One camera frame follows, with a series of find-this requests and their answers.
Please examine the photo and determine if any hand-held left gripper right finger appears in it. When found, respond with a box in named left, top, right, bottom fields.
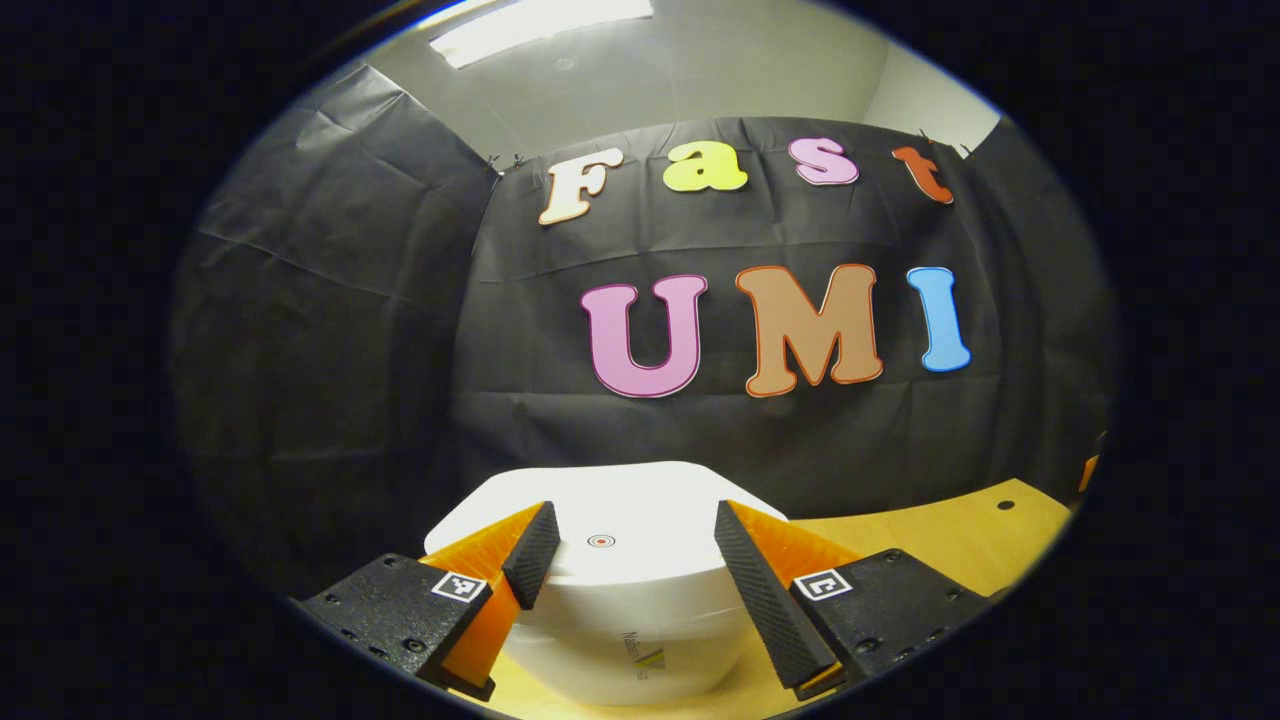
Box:
left=713, top=498, right=991, bottom=703

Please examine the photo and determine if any ceiling light panel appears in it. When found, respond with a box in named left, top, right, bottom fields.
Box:
left=428, top=0, right=656, bottom=69

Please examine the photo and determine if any black backdrop cloth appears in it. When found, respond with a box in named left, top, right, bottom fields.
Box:
left=168, top=62, right=1119, bottom=601

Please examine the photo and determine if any wooden desktop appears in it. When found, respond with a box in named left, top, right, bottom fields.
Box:
left=450, top=478, right=1073, bottom=720

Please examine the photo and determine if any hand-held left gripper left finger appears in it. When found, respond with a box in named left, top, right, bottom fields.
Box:
left=298, top=500, right=562, bottom=703

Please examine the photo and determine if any white desktop garbage bin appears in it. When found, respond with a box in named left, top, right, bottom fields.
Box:
left=423, top=461, right=791, bottom=707

